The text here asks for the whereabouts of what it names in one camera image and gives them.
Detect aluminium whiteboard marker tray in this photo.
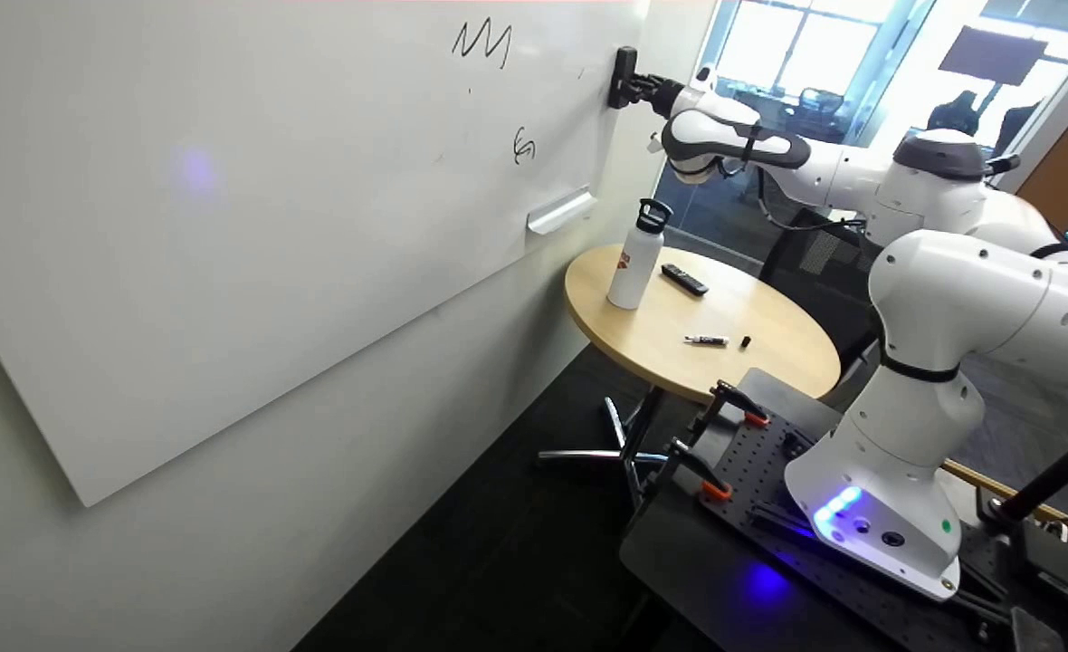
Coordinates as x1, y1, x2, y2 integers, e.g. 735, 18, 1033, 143
525, 184, 601, 237

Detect black screen on stand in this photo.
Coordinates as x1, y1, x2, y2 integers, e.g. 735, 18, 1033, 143
938, 24, 1049, 118

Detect glass office window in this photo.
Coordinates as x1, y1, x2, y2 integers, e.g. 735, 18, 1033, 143
657, 0, 1068, 276

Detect black office chair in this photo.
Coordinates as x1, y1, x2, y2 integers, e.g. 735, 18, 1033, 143
758, 207, 890, 367

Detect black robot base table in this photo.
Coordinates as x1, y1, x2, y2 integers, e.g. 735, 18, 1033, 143
617, 367, 1068, 652

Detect white wall whiteboard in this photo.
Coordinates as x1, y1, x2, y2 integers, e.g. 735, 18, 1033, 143
0, 0, 661, 508

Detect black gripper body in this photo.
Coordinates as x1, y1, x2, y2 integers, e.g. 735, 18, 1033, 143
646, 71, 691, 118

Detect white bottle red logo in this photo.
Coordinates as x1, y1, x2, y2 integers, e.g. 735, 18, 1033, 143
606, 195, 677, 311

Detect orange-handled black clamp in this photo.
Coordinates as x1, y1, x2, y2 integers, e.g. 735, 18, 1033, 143
664, 433, 735, 508
708, 375, 776, 433

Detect black remote control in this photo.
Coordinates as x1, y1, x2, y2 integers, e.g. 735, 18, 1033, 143
661, 262, 715, 299

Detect light wooden board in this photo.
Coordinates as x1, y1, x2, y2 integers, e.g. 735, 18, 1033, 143
938, 452, 1068, 530

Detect black tripod pole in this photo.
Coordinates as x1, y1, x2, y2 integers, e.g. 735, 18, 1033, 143
977, 411, 1068, 534

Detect round wooden table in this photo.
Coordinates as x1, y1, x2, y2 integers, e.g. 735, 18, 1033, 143
537, 237, 849, 510

